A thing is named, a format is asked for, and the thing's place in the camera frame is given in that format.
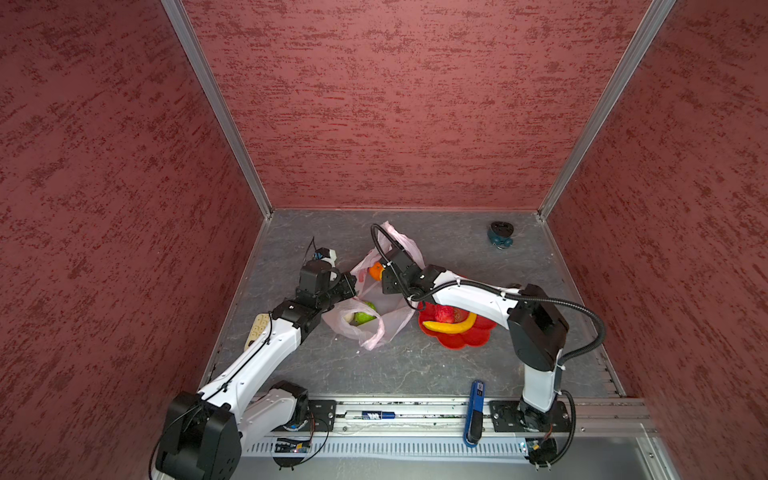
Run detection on orange fake fruit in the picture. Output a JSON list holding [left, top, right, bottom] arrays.
[[368, 262, 385, 282]]

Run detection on green fake lime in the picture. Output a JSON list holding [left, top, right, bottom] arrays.
[[350, 302, 377, 326]]

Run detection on pink plastic bag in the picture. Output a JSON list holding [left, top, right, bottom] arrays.
[[321, 247, 416, 350]]

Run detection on red fake strawberry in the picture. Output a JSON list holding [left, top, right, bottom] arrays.
[[434, 305, 457, 324]]

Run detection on yellow fake banana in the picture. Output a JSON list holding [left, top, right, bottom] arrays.
[[422, 313, 477, 335]]

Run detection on red flower-shaped bowl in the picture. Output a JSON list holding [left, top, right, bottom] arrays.
[[418, 304, 497, 350]]

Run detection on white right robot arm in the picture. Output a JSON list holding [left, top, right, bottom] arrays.
[[381, 248, 569, 429]]

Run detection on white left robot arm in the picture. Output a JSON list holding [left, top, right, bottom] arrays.
[[148, 268, 357, 479]]

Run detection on cream yellow calculator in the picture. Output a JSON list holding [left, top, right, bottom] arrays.
[[244, 313, 272, 352]]

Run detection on blue marker pen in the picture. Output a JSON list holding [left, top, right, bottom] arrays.
[[344, 410, 397, 421]]

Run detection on blue black handheld device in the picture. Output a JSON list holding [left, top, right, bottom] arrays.
[[463, 380, 485, 448]]

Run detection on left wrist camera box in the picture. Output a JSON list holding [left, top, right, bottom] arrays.
[[313, 247, 337, 267]]

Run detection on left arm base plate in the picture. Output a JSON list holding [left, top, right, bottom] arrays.
[[272, 399, 338, 434]]

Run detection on aluminium front rail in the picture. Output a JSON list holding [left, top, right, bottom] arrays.
[[244, 397, 657, 442]]

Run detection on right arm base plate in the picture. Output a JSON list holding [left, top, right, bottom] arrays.
[[488, 400, 572, 434]]

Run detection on black corrugated cable conduit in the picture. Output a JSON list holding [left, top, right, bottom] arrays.
[[370, 223, 607, 367]]

